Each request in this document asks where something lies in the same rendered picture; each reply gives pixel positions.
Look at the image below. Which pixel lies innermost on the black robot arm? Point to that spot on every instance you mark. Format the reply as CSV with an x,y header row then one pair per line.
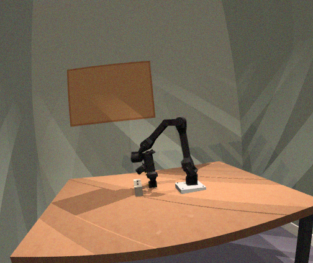
x,y
187,162

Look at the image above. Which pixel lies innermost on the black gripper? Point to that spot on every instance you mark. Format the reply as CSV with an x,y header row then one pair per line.
x,y
151,173

